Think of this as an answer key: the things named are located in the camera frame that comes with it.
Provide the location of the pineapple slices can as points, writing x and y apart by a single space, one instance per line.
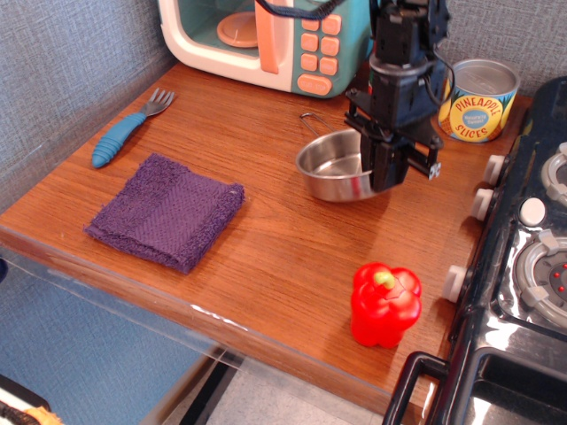
480 94

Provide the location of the white stove knob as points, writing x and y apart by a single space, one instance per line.
453 283
493 169
481 203

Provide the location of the blue handled fork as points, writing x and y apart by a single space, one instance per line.
114 139

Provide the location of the black toy stove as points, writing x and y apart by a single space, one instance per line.
507 359

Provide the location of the purple folded cloth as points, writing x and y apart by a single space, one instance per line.
167 214

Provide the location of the white stove knob bottom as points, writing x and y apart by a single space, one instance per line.
453 283

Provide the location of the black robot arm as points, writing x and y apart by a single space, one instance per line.
407 33

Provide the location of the tomato sauce can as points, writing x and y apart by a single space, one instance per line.
367 76

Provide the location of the toy microwave oven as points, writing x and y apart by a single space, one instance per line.
240 40

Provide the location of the red toy bell pepper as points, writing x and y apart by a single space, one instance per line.
385 303

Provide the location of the white stove knob top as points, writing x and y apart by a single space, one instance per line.
493 169

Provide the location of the stainless steel pot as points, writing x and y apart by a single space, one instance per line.
331 167

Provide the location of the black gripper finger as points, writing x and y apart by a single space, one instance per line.
383 157

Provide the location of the white stove knob middle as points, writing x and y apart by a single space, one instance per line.
481 203

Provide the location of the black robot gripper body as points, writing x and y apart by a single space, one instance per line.
403 100

